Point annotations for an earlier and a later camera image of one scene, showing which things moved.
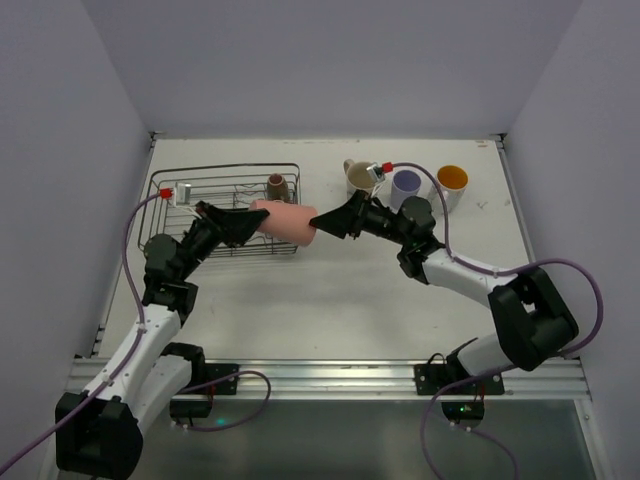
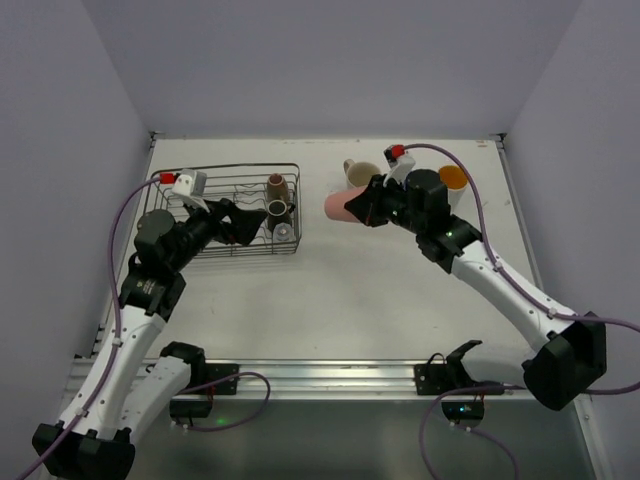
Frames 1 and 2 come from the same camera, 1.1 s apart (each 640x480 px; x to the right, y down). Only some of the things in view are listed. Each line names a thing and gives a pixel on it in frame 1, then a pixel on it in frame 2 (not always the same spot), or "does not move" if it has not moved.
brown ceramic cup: (277, 188) does not move
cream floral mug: (359, 175) does not move
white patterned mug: (452, 181) does not move
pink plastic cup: (288, 222) -> (334, 204)
